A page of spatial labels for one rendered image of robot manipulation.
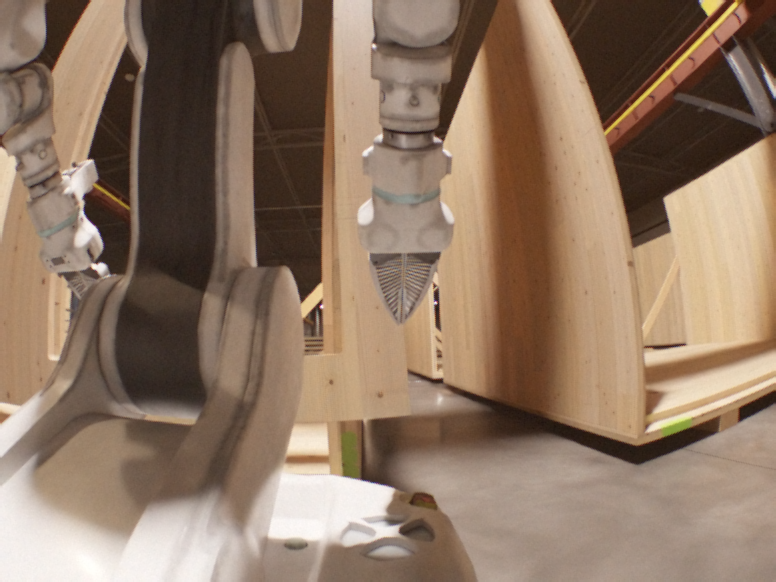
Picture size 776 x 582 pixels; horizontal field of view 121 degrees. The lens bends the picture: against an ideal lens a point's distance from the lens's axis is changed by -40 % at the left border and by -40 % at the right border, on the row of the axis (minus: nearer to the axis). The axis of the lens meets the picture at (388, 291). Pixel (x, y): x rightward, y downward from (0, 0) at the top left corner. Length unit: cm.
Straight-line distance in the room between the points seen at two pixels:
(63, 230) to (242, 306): 31
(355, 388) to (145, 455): 68
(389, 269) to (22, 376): 131
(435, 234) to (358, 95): 82
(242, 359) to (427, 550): 23
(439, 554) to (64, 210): 56
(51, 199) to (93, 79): 125
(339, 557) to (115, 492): 19
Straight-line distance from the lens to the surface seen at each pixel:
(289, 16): 46
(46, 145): 52
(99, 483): 27
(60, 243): 54
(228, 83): 38
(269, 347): 29
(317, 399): 90
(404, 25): 31
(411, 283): 45
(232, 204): 36
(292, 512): 57
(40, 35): 53
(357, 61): 126
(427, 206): 37
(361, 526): 40
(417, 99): 33
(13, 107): 50
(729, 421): 214
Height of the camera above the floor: 55
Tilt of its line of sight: 9 degrees up
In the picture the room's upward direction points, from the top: 2 degrees counter-clockwise
